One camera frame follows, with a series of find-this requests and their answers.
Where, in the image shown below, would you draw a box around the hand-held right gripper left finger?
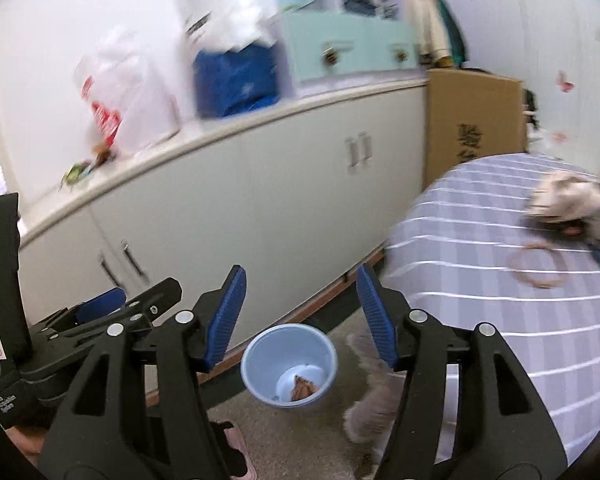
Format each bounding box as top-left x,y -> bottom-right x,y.
40,265 -> 248,480

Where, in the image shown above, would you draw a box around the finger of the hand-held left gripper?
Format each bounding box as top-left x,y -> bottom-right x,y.
36,286 -> 127,335
54,276 -> 183,347

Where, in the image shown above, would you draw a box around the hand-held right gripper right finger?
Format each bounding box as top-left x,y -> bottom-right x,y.
356,264 -> 568,480

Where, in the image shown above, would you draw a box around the light blue plastic bucket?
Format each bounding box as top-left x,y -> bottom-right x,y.
240,324 -> 338,409

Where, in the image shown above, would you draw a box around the brown tape ring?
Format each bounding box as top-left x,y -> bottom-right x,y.
509,241 -> 569,289

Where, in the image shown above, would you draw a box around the beige cloth toy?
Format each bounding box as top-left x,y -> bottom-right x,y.
524,170 -> 600,242

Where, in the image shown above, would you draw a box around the grey fluffy slipper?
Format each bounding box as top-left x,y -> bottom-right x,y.
344,332 -> 407,445

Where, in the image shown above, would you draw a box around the brown crumpled wrapper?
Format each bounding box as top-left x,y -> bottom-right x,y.
290,375 -> 317,403

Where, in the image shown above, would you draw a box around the purple grid tablecloth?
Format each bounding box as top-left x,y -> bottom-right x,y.
380,152 -> 600,468

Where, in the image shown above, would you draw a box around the white low cabinet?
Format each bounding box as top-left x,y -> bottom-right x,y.
0,10 -> 431,406

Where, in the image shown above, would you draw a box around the small green wrapper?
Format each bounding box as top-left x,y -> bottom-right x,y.
61,159 -> 94,187

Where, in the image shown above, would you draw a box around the pink slipper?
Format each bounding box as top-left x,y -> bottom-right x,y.
214,420 -> 257,480

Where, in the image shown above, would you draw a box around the small brown item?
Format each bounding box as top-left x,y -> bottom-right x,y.
91,141 -> 117,165

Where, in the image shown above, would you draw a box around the white plastic bag red print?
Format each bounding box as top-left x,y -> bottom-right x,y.
74,30 -> 182,157

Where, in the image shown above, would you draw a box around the brown cardboard box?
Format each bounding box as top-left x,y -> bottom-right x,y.
424,67 -> 527,192

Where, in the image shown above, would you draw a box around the blue bag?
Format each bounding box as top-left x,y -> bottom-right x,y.
194,44 -> 282,119

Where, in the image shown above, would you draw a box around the dark clothes pile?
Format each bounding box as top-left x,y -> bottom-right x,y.
522,89 -> 539,132

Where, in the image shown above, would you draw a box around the light teal drawer box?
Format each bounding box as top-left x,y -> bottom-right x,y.
280,9 -> 422,87

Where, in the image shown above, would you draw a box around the white crumpled plastic bag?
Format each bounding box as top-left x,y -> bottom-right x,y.
174,0 -> 277,57

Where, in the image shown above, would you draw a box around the hanging clothes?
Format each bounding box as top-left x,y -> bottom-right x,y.
404,0 -> 467,67

